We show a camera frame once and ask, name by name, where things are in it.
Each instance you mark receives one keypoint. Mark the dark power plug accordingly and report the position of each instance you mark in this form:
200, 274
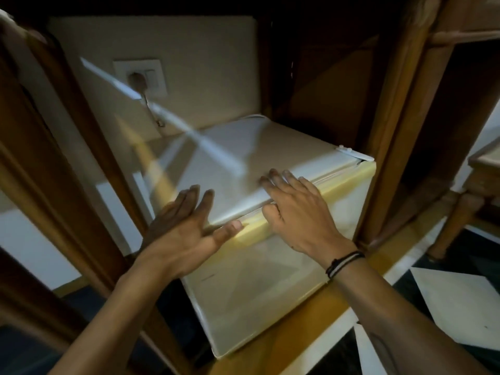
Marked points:
137, 81

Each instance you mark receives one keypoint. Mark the person's right forearm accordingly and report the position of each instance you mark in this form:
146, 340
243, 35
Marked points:
394, 324

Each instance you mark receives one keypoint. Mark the wooden cabinet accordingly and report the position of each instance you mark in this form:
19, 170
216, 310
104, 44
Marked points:
394, 132

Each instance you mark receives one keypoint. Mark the white mini fridge door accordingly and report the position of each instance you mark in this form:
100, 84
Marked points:
257, 285

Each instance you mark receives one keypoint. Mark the person's right little finger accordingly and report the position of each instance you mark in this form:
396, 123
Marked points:
311, 187

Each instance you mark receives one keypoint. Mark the person's left forearm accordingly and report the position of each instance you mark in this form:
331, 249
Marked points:
117, 320

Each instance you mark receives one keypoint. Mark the glass cabinet door wooden frame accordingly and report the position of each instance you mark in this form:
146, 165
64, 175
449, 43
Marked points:
58, 179

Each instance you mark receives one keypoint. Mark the person's left hand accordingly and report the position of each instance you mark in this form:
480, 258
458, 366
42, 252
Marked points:
175, 242

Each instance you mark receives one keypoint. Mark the person's right hand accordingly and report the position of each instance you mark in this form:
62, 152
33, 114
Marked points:
304, 226

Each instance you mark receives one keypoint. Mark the person's left thumb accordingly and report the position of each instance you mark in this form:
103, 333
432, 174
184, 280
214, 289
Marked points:
224, 236

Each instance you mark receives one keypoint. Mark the white mini fridge body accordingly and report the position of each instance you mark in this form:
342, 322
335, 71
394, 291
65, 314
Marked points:
242, 156

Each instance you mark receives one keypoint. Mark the wooden side table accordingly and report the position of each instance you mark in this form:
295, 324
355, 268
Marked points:
465, 206

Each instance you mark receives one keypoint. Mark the person's left middle finger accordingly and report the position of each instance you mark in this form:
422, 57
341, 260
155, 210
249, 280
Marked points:
190, 203

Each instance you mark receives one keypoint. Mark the white fridge hinge cover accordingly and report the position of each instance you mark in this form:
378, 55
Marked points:
353, 153

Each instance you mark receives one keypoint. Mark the person's right middle finger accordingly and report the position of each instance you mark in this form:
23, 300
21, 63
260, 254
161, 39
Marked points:
283, 183

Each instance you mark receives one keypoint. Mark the person's right thumb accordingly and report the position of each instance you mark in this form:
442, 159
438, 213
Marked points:
271, 216

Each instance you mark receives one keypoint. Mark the white wall socket plate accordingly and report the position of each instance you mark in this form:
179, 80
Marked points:
154, 76

